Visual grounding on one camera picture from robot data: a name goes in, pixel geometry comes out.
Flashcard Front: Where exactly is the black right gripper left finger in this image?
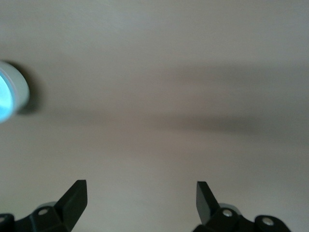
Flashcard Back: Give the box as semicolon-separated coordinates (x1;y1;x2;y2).
0;180;88;232

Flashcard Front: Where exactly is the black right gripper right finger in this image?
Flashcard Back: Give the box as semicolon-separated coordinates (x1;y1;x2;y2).
192;181;294;232

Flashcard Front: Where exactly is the light blue bowl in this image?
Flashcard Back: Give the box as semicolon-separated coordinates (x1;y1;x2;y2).
0;66;15;124

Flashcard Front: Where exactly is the white bowl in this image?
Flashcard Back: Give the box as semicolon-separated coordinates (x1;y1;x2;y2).
0;60;30;114

